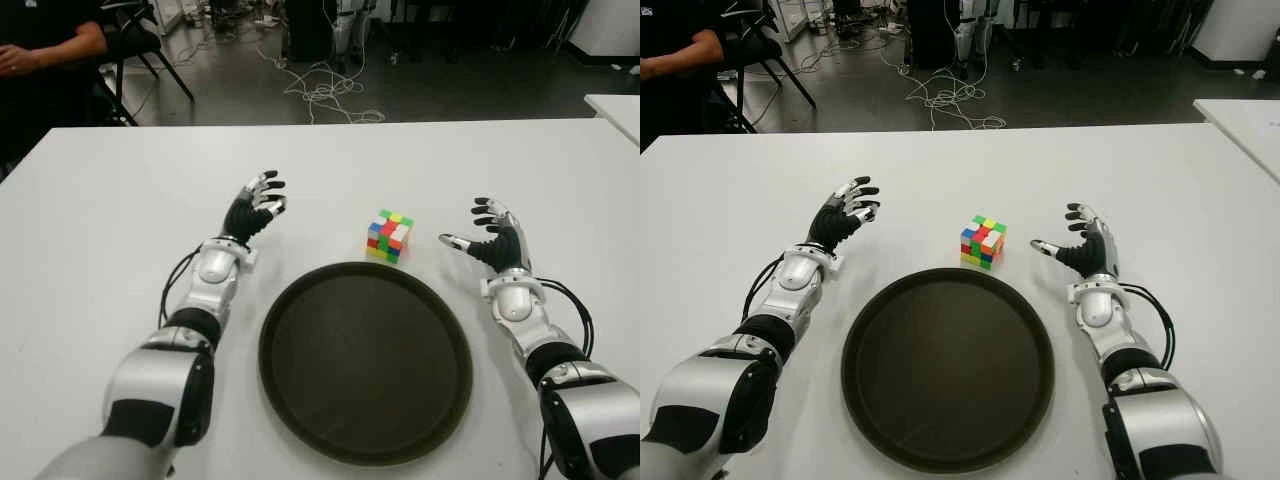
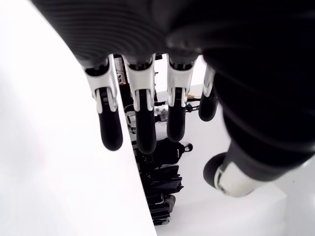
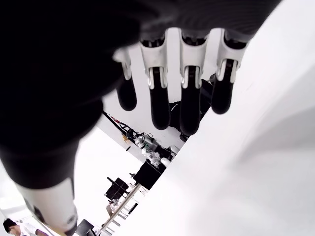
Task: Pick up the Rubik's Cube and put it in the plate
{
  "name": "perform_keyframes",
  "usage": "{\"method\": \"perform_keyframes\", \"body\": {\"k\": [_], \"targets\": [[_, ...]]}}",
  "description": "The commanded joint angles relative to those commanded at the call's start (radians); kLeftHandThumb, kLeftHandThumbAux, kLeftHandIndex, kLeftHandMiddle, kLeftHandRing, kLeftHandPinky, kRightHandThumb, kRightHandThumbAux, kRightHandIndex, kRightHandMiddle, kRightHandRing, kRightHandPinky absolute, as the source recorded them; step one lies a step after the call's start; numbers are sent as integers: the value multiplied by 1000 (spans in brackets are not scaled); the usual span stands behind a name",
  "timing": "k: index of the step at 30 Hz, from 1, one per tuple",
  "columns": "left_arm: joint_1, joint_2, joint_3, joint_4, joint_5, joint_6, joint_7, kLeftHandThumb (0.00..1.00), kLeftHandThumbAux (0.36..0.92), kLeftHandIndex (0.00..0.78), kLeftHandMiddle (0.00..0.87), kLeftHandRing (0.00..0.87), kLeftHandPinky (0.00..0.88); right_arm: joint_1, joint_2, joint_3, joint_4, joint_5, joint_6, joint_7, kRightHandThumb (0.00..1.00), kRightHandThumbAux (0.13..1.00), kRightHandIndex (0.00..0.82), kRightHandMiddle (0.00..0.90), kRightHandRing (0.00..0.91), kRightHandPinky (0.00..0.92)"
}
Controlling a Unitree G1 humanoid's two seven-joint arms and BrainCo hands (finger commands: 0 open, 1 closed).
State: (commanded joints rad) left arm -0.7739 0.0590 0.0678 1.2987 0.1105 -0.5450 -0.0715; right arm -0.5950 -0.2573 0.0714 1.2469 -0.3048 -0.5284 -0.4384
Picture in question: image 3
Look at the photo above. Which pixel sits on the silver machine parts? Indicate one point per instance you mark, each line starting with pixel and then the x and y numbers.
pixel 150 147

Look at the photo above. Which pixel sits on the white frame desk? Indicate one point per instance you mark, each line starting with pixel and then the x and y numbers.
pixel 123 209

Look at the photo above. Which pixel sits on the black pole stand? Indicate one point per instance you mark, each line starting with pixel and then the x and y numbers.
pixel 115 123

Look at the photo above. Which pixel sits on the person with black hair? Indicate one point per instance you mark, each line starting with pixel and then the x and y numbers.
pixel 9 225

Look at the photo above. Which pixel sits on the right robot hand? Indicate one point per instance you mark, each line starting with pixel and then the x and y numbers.
pixel 61 73

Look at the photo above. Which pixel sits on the black box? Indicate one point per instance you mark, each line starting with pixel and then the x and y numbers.
pixel 147 174

